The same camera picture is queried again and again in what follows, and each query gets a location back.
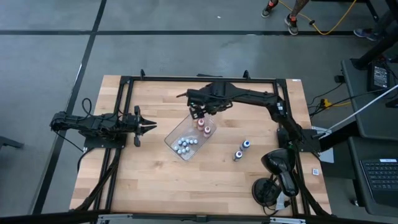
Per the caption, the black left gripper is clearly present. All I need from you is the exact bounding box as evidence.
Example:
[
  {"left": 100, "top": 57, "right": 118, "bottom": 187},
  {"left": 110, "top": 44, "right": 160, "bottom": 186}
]
[{"left": 123, "top": 105, "right": 157, "bottom": 147}]

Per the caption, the black keyboard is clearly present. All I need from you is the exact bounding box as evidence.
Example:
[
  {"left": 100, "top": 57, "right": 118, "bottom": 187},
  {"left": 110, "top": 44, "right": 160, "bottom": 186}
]
[{"left": 359, "top": 157, "right": 398, "bottom": 203}]

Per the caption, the black power adapter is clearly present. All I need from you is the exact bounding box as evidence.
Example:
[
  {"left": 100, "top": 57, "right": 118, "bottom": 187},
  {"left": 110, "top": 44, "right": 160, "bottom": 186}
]
[{"left": 366, "top": 60, "right": 392, "bottom": 93}]

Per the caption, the grey side table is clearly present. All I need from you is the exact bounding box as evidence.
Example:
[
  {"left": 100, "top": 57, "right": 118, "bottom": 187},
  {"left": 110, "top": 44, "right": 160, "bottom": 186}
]
[{"left": 341, "top": 58, "right": 398, "bottom": 141}]

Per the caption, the person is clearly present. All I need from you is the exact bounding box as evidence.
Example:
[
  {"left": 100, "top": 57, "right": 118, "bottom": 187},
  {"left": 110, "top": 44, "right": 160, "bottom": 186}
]
[{"left": 261, "top": 0, "right": 311, "bottom": 36}]

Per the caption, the white rod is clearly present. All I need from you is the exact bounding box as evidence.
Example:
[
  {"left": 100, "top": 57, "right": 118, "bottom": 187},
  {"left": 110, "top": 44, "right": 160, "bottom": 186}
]
[{"left": 326, "top": 83, "right": 398, "bottom": 133}]

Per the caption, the black overhead rig bar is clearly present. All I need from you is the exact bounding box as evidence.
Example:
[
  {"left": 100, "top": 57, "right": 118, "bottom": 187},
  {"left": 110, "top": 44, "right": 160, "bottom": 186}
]
[{"left": 0, "top": 210, "right": 398, "bottom": 224}]

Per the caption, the black chair base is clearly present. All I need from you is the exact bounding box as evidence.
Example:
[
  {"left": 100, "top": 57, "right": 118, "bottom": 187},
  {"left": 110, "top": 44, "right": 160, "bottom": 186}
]
[{"left": 0, "top": 136, "right": 25, "bottom": 150}]

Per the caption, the person's foot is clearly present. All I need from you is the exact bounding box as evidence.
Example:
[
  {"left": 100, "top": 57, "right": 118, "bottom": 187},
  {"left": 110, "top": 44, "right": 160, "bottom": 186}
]
[{"left": 353, "top": 27, "right": 379, "bottom": 42}]

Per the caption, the yellow extension cable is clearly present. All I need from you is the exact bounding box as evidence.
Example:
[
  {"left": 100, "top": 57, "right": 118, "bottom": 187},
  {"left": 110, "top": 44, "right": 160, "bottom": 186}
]
[{"left": 278, "top": 0, "right": 358, "bottom": 35}]

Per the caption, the black stand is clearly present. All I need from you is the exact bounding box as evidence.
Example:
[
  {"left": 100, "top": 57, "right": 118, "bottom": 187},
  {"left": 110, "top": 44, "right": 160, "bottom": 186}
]
[{"left": 351, "top": 0, "right": 398, "bottom": 71}]

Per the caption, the black desk lamp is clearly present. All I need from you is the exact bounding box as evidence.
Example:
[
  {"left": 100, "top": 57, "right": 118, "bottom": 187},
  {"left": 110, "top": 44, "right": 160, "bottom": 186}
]
[{"left": 251, "top": 147, "right": 301, "bottom": 215}]

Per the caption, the black aluminium table frame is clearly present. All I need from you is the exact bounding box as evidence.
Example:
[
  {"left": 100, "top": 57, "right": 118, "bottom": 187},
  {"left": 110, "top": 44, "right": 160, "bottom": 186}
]
[{"left": 70, "top": 68, "right": 331, "bottom": 217}]

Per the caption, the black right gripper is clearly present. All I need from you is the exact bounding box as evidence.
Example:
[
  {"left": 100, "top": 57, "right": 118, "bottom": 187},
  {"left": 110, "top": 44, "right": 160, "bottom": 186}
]
[{"left": 186, "top": 83, "right": 233, "bottom": 121}]

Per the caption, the clear plastic bin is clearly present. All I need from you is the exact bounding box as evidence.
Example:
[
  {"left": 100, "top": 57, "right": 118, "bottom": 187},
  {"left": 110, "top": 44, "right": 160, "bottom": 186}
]
[{"left": 164, "top": 111, "right": 218, "bottom": 162}]

